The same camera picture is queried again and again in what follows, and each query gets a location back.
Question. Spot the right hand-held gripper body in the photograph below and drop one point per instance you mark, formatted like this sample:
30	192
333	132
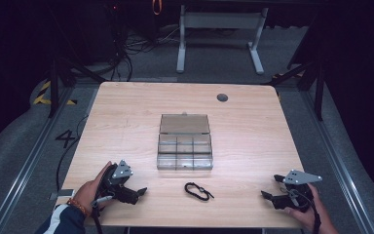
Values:
300	178

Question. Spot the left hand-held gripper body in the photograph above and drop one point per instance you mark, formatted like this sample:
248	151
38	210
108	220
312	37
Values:
122	170

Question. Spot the clear plastic compartment box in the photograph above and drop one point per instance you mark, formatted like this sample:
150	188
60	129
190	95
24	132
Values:
184	143

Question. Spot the person's right hand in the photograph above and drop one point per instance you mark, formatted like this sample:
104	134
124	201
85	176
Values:
313	214

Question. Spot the person's left hand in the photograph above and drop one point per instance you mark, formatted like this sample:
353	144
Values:
89	191

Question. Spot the grey tape piece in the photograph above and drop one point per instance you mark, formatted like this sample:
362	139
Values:
61	193

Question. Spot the black metal stand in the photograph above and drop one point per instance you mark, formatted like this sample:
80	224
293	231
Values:
54	84
319	91

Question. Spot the grey table grommet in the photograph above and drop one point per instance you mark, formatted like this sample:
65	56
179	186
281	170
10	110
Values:
222	97

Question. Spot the yellow black floor tape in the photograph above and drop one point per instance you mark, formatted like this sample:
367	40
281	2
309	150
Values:
42	97

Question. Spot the metal floor rail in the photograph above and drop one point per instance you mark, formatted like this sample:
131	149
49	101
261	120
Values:
29	165
337	162

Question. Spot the white metal desk frame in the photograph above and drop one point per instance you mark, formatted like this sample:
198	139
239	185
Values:
220	20

